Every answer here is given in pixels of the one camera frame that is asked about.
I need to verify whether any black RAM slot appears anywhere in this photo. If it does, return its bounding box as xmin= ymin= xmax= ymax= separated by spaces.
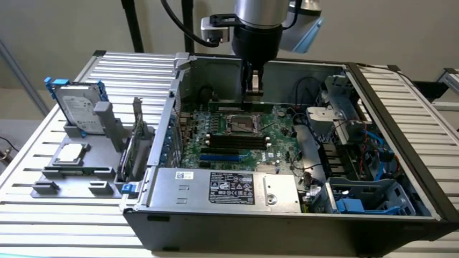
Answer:
xmin=208 ymin=139 xmax=270 ymax=147
xmin=210 ymin=133 xmax=268 ymax=140
xmin=207 ymin=142 xmax=270 ymax=151
xmin=208 ymin=136 xmax=270 ymax=143

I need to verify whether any graphics card with metal bracket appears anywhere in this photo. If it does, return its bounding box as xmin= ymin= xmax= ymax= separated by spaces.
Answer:
xmin=118 ymin=97 xmax=152 ymax=181

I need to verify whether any grey metal drive cage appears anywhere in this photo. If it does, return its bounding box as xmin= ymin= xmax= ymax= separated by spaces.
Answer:
xmin=306 ymin=74 xmax=374 ymax=147

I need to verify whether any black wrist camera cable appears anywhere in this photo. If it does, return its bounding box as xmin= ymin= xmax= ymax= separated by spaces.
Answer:
xmin=159 ymin=0 xmax=218 ymax=48

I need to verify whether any CPU socket with metal frame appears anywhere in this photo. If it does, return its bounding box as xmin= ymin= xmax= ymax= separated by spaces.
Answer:
xmin=218 ymin=113 xmax=266 ymax=135

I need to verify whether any silver chipset heatsink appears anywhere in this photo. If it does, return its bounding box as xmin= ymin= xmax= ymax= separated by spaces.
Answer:
xmin=255 ymin=164 xmax=280 ymax=176

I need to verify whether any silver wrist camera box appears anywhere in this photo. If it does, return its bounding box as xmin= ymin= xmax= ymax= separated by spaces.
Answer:
xmin=199 ymin=15 xmax=238 ymax=45

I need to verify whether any green motherboard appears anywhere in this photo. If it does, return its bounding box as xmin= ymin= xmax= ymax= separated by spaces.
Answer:
xmin=178 ymin=102 xmax=326 ymax=195

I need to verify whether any thin black table cable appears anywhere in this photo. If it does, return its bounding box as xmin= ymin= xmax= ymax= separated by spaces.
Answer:
xmin=356 ymin=62 xmax=434 ymax=103

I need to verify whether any silver CPU chip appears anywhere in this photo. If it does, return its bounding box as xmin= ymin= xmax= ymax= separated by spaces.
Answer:
xmin=59 ymin=144 xmax=86 ymax=163

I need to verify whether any blue plastic disk bay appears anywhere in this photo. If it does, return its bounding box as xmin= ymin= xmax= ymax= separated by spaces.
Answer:
xmin=323 ymin=176 xmax=419 ymax=216

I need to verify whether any hard disk in blue carrier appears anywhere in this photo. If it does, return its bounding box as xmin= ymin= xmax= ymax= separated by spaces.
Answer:
xmin=43 ymin=77 xmax=107 ymax=138

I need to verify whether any silver power supply unit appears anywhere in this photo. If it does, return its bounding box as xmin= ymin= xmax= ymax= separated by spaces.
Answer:
xmin=135 ymin=167 xmax=303 ymax=214

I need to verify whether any blue SATA wire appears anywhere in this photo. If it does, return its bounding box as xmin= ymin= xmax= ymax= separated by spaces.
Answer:
xmin=360 ymin=128 xmax=396 ymax=180

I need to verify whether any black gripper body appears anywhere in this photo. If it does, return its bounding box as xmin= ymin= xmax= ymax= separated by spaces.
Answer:
xmin=231 ymin=24 xmax=283 ymax=65

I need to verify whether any black expansion slot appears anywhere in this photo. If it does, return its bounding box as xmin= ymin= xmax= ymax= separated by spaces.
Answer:
xmin=200 ymin=147 xmax=250 ymax=156

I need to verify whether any blue expansion slot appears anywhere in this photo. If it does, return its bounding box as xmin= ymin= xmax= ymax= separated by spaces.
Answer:
xmin=199 ymin=153 xmax=242 ymax=163

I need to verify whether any grey parts rack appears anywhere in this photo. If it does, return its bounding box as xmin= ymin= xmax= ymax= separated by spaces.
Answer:
xmin=31 ymin=101 xmax=156 ymax=199

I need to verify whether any black open PC case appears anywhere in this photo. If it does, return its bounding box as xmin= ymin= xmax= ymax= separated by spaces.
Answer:
xmin=120 ymin=52 xmax=459 ymax=254

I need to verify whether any black internal loop wire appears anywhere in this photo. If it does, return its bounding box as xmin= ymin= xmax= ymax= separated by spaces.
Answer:
xmin=294 ymin=76 xmax=323 ymax=108

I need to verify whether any green RAM stick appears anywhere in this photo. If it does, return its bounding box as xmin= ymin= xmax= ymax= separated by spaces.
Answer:
xmin=207 ymin=101 xmax=274 ymax=114

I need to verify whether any black vertical pole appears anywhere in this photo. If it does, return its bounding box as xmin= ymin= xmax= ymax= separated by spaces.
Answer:
xmin=180 ymin=0 xmax=196 ymax=55
xmin=120 ymin=0 xmax=146 ymax=53

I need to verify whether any aluminium frame side table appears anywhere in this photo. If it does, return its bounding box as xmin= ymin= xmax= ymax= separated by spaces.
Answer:
xmin=411 ymin=67 xmax=459 ymax=111

